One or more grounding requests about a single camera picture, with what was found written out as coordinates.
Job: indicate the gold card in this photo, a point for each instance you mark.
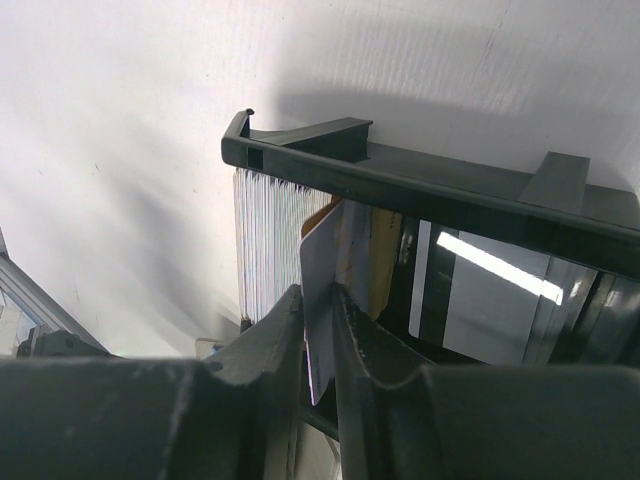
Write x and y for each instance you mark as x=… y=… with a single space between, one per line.
x=367 y=252

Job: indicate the black plastic card tray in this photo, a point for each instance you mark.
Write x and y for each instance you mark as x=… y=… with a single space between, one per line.
x=337 y=157

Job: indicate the silver VIP card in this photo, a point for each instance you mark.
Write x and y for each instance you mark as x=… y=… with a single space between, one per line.
x=318 y=260

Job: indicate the card with black stripe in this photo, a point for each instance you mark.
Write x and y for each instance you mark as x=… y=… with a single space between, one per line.
x=492 y=301

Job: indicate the white card stack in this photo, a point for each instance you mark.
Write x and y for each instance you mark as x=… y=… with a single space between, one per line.
x=269 y=214

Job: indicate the left table edge rail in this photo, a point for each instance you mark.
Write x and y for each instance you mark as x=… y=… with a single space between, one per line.
x=54 y=332

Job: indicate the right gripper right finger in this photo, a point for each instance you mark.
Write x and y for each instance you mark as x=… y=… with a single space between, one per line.
x=401 y=416

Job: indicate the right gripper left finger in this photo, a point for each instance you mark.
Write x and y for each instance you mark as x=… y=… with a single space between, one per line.
x=232 y=416

